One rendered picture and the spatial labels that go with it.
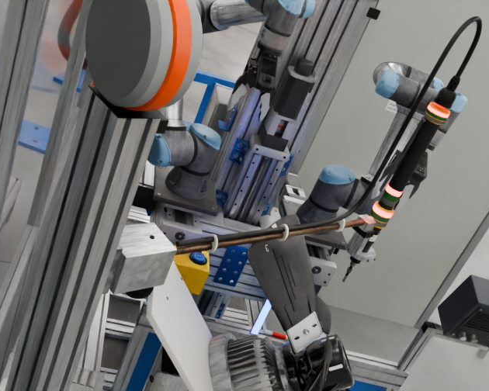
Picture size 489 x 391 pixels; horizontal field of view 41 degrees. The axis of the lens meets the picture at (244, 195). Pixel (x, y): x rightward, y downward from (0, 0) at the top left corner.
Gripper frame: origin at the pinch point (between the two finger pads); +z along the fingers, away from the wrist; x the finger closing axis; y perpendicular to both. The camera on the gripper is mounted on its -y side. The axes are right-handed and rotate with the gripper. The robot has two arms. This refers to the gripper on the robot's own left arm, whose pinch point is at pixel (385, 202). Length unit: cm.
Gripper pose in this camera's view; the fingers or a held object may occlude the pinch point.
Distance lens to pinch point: 185.3
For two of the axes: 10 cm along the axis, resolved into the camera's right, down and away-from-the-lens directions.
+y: 0.2, -3.0, 9.5
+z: -5.0, 8.3, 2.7
